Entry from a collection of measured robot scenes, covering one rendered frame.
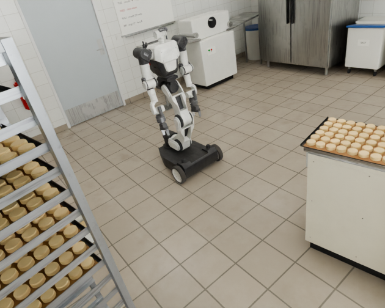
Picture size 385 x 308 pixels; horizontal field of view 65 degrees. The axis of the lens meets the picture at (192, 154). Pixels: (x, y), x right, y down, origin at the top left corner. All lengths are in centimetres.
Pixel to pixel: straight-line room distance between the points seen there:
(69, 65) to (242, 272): 415
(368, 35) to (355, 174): 379
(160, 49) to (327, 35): 324
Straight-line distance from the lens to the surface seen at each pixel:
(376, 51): 549
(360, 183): 193
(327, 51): 552
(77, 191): 109
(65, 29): 531
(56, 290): 135
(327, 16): 543
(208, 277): 235
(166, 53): 291
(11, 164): 100
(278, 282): 230
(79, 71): 539
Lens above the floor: 188
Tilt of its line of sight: 31 degrees down
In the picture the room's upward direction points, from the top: 11 degrees counter-clockwise
